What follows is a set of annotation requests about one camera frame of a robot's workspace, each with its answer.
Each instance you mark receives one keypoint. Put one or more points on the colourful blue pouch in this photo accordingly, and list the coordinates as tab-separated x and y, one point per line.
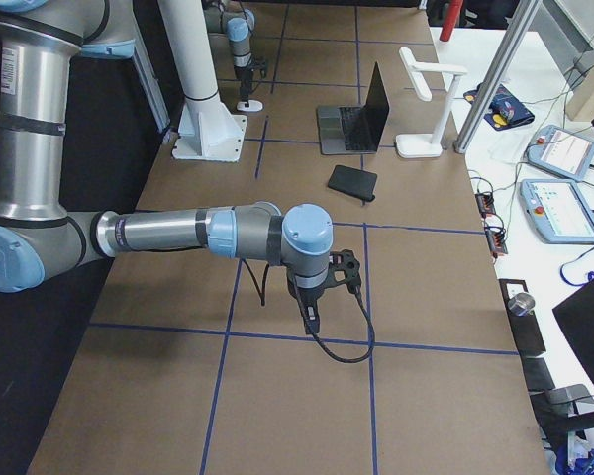
506	112

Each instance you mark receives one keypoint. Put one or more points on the upper orange circuit board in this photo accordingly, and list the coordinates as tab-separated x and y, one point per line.
485	203

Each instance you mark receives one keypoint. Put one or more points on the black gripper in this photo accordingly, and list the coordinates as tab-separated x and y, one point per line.
305	295
246	76

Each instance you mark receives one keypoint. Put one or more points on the grey open laptop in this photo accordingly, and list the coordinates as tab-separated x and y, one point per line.
355	129

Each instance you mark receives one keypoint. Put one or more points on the lower orange circuit board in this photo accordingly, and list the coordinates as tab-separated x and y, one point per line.
496	239

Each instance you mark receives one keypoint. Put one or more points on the small metal cylinder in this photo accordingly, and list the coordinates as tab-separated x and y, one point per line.
521	304

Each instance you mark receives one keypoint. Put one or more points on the upper teach pendant tablet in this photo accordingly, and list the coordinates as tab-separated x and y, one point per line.
560	152

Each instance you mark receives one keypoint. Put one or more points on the orange circuit board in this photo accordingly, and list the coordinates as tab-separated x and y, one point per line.
485	203
496	239

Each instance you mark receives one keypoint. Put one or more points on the white desk lamp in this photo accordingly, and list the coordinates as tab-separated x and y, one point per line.
427	145

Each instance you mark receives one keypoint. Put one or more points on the lower teach pendant tablet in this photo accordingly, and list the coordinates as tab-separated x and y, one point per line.
558	211

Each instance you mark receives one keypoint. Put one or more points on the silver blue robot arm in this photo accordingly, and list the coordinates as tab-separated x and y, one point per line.
98	158
237	27

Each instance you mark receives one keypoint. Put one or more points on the black mouse pad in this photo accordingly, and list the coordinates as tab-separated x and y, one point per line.
354	182

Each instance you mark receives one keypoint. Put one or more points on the aluminium frame post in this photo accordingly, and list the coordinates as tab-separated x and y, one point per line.
522	19

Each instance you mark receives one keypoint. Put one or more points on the white computer mouse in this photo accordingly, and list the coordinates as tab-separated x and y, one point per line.
250	106

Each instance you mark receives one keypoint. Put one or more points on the teach pendant tablet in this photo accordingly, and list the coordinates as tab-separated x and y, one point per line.
558	211
560	152

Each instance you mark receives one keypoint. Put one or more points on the red cylinder bottle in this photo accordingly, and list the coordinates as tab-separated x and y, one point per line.
451	19

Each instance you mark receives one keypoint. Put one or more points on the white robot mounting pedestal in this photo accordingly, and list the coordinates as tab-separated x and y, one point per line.
207	129

